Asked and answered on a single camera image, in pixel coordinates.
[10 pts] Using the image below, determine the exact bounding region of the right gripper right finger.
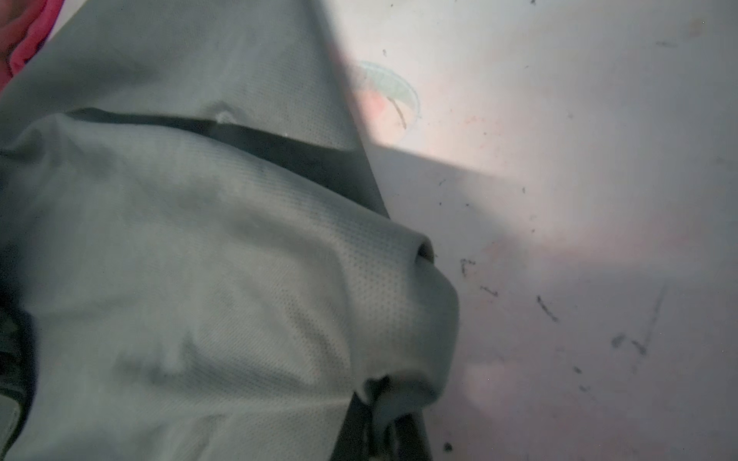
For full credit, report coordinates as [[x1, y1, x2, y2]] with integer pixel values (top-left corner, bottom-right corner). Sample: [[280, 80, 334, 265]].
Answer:
[[388, 412, 432, 461]]

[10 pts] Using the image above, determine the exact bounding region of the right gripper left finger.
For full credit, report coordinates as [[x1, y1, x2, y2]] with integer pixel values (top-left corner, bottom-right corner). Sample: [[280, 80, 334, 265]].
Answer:
[[330, 394, 373, 461]]

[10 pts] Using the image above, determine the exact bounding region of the folded magenta t shirt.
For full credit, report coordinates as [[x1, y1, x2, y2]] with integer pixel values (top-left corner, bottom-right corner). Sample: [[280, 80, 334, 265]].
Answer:
[[1, 0, 65, 90]]

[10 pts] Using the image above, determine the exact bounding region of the grey t shirt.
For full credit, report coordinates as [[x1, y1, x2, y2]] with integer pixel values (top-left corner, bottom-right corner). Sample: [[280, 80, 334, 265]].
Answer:
[[1, 1, 459, 460]]

